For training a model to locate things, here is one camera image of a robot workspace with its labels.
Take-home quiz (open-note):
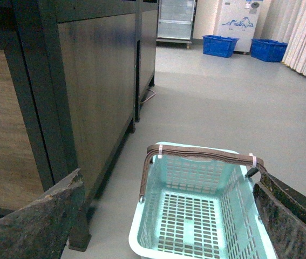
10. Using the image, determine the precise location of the pink cable on floor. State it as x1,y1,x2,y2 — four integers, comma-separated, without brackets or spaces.
139,88,157,105

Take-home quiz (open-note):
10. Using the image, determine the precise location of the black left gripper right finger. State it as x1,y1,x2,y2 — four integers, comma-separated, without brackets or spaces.
253,173,306,258

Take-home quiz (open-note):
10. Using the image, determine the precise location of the light teal plastic basket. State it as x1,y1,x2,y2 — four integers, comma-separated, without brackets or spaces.
128,155,277,258

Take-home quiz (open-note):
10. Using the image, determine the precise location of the blue plastic crate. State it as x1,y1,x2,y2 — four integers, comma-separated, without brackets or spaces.
203,35,239,58
251,39,288,62

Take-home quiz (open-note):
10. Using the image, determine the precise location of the white machine with blue logo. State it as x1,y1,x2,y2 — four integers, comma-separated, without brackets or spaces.
214,0,263,52

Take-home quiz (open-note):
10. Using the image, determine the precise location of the white curtain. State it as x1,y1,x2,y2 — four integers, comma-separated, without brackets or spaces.
260,0,306,77

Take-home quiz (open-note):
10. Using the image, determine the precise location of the glass door refrigerator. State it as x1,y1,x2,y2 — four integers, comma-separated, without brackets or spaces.
157,0,198,48

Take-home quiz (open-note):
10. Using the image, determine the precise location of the white zip tie far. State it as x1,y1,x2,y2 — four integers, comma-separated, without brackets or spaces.
158,144,163,159

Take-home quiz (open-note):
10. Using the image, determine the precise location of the brown basket handle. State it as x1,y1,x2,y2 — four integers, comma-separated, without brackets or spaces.
138,144,268,201

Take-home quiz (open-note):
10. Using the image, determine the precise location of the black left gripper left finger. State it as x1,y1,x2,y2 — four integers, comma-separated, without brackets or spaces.
0,168,85,258

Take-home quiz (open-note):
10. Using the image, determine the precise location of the blue plastic crate left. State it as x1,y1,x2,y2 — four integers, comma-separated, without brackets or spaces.
203,35,239,58

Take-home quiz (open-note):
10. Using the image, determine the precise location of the white zip tie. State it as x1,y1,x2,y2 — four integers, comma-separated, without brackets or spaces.
245,153,259,178
158,144,163,159

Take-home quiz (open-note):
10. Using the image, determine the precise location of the blue plastic crate right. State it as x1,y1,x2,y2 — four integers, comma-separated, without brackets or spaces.
251,39,288,62

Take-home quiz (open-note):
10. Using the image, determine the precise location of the dark wooden display stand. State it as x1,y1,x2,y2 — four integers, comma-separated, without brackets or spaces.
0,1,138,252

